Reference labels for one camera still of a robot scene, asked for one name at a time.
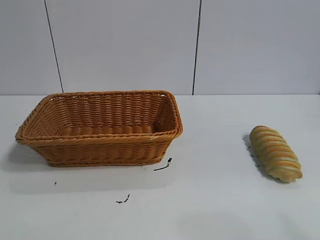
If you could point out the brown woven wicker basket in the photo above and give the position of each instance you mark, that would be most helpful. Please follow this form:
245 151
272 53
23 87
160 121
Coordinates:
100 140

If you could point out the long striped bread loaf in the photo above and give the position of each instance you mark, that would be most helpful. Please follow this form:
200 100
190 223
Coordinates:
275 155

